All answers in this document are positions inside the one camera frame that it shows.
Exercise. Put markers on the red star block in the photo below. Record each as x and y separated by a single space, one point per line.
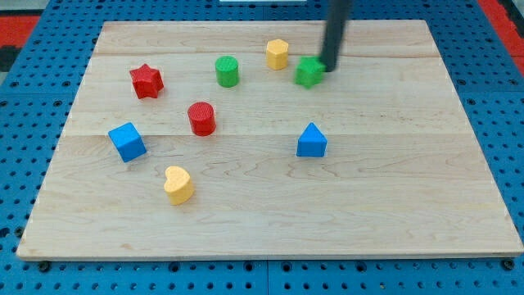
147 82

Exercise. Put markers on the green star block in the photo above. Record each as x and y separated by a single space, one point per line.
309 71

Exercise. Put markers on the blue triangle block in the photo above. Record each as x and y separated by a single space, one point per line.
312 142

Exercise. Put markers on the red cylinder block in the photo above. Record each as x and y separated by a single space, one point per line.
201 116

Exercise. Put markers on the light wooden board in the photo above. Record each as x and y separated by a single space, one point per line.
403 175

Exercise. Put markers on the green cylinder block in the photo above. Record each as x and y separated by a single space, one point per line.
226 70

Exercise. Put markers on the yellow heart block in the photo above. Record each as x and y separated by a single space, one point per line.
178 185

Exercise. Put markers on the yellow hexagon block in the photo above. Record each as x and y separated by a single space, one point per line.
277 54

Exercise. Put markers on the blue cube block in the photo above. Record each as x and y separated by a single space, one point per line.
127 141

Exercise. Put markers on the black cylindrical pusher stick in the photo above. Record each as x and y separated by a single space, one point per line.
338 13

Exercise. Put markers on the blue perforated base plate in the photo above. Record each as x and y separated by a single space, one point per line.
39 90

